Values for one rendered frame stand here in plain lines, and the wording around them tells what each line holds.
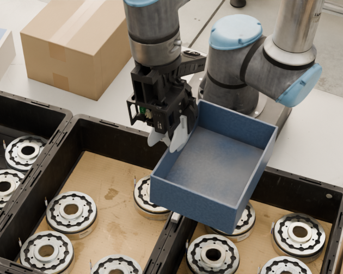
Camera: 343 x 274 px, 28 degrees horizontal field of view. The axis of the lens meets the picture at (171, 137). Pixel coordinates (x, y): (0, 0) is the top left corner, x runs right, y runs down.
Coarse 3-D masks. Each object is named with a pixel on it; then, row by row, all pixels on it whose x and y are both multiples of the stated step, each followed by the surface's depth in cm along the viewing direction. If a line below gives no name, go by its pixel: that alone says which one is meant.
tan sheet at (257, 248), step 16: (256, 208) 143; (272, 208) 143; (256, 224) 141; (192, 240) 137; (256, 240) 138; (240, 256) 135; (256, 256) 135; (272, 256) 135; (320, 256) 135; (240, 272) 132; (256, 272) 133
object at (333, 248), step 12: (300, 180) 136; (312, 180) 136; (336, 192) 134; (180, 216) 129; (180, 228) 128; (336, 228) 130; (168, 240) 125; (336, 240) 126; (168, 252) 123; (336, 252) 124; (156, 264) 122
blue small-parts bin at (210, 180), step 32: (224, 128) 124; (256, 128) 120; (160, 160) 111; (192, 160) 120; (224, 160) 121; (256, 160) 121; (160, 192) 111; (192, 192) 107; (224, 192) 116; (224, 224) 109
